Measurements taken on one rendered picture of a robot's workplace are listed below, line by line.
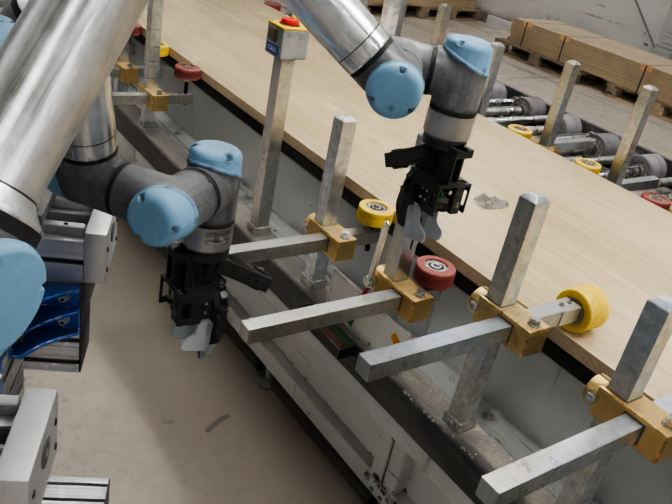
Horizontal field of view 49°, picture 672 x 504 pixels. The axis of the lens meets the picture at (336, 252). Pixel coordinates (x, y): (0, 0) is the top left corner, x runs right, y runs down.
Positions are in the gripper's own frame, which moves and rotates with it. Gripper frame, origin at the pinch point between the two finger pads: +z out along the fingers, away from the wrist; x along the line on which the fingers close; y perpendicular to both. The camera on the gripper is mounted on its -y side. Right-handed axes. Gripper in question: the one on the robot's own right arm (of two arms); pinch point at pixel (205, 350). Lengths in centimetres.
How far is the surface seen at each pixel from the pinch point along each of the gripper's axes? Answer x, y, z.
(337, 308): 0.6, -25.2, -3.3
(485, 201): -21, -83, -8
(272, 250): -23.8, -26.0, -1.6
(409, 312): 4.1, -39.8, -1.6
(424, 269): 0.3, -44.8, -7.9
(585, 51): -377, -603, 48
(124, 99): -124, -32, 2
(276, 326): 1.2, -12.2, -2.8
